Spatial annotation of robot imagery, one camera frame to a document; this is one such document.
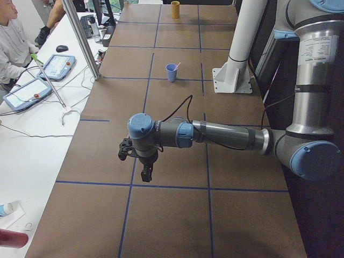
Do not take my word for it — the yellow bamboo cup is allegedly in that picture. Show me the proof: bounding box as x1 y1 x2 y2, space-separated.
170 1 180 19

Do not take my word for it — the blue ribbed plastic cup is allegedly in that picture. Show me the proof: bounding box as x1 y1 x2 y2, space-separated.
166 63 177 82

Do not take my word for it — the red cylinder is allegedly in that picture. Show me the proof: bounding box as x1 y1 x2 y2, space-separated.
0 229 28 248

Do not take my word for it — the black keyboard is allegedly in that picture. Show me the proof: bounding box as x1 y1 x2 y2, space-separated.
80 15 93 39

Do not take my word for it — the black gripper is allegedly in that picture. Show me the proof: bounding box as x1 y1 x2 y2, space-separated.
118 138 163 182

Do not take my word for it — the teach pendant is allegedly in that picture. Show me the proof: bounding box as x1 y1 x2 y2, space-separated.
3 78 52 111
42 54 76 82

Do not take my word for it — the clear water bottle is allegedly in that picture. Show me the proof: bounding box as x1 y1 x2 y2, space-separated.
89 17 101 43

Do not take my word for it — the person in white shirt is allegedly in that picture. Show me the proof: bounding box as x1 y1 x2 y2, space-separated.
1 1 39 92

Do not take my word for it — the white blue tube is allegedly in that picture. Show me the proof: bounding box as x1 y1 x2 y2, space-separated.
0 203 14 217

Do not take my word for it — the reacher grabber tool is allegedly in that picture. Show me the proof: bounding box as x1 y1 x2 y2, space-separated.
30 54 81 126

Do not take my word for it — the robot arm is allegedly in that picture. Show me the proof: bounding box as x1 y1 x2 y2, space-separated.
118 1 343 182

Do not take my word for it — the teach pendant far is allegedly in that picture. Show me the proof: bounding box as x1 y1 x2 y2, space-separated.
42 54 76 82

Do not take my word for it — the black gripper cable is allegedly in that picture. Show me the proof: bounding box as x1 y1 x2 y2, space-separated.
161 94 248 151

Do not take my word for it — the teach pendant near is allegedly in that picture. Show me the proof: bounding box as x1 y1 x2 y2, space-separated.
3 78 52 111

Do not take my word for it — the white camera mast pedestal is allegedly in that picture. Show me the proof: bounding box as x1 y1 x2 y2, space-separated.
212 0 268 94

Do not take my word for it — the black computer mouse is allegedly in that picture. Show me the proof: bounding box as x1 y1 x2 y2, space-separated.
56 45 69 53

